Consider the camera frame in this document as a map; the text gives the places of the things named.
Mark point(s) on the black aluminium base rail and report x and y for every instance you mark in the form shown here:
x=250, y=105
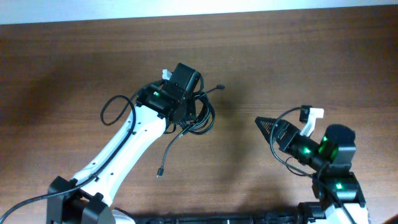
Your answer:
x=217, y=219

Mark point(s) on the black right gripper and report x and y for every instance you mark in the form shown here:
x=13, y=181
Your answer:
x=281, y=128

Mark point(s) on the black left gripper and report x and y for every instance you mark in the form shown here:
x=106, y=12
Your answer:
x=191, y=112

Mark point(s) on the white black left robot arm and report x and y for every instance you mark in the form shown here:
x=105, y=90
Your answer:
x=88, y=196

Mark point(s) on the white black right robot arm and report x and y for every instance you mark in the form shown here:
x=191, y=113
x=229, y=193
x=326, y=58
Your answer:
x=338, y=192

